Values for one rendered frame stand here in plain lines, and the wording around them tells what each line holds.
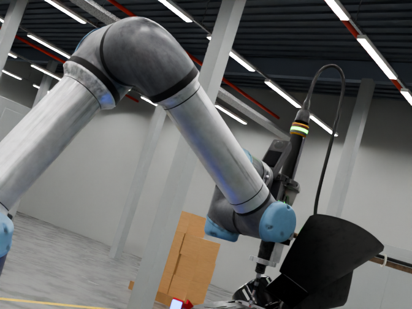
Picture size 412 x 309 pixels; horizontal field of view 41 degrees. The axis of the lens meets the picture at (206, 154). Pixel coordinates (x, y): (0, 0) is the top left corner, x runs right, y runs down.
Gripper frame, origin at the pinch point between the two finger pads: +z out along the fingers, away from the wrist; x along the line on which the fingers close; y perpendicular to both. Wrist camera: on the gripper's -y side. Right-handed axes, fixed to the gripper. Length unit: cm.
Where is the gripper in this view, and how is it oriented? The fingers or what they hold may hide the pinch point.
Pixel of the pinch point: (289, 186)
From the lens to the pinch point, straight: 144.6
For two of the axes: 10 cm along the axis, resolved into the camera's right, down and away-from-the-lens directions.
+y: -2.8, 9.5, -1.3
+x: 8.4, 1.8, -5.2
